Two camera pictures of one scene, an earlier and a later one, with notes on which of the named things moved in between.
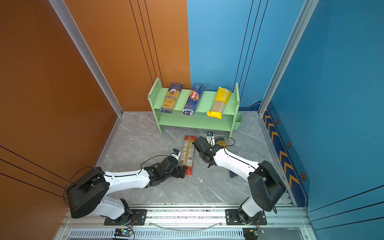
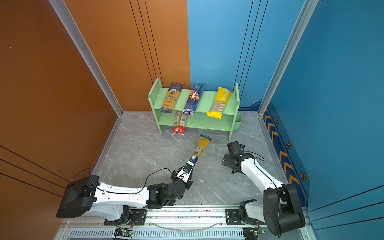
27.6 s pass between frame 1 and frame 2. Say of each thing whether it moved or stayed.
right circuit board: stayed
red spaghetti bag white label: moved
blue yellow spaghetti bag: moved
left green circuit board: stayed
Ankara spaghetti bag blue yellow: stayed
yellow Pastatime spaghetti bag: stayed
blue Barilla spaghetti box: stayed
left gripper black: moved
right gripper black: moved
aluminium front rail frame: stayed
